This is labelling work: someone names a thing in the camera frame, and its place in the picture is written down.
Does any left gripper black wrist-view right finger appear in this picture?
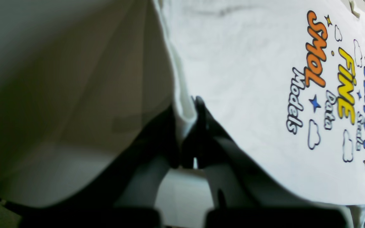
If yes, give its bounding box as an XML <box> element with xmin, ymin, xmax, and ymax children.
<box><xmin>182</xmin><ymin>96</ymin><xmax>351</xmax><ymax>228</ymax></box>

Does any white printed T-shirt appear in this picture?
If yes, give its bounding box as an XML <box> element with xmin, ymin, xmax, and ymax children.
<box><xmin>153</xmin><ymin>0</ymin><xmax>365</xmax><ymax>205</ymax></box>

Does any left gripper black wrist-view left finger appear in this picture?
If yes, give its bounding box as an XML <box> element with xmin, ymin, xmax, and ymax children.
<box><xmin>21</xmin><ymin>107</ymin><xmax>178</xmax><ymax>228</ymax></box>

